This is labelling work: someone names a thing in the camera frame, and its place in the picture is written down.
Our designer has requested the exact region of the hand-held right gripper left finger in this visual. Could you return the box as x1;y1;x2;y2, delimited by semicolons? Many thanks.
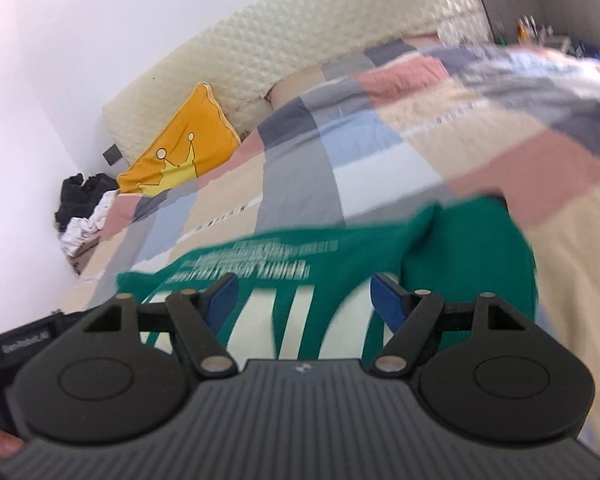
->
82;272;241;381

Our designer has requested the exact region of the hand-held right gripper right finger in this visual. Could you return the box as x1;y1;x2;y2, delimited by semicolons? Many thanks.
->
369;272;526;380

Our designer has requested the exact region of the green printed sweatshirt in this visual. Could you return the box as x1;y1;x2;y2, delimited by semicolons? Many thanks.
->
116;195;538;361

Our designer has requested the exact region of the cream quilted headboard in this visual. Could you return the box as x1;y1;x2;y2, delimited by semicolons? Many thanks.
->
102;0;493;158

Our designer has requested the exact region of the patchwork checked quilt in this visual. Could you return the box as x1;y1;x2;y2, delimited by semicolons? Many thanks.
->
57;32;600;461

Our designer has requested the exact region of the white small device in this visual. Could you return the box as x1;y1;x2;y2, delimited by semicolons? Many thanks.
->
540;34;571;53

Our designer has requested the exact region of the blue tray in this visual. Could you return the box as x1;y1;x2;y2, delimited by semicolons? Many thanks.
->
570;42;600;67

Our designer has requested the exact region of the black clothes pile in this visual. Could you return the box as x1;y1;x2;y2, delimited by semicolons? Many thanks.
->
54;172;120;233

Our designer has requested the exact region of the wooden nightstand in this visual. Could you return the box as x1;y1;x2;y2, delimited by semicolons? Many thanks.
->
66;237;103;277

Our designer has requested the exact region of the yellow crown pillow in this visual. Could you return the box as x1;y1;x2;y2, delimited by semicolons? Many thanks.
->
116;82;242;198

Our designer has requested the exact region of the patchwork checked pillow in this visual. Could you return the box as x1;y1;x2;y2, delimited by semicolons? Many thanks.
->
269;34;443;113

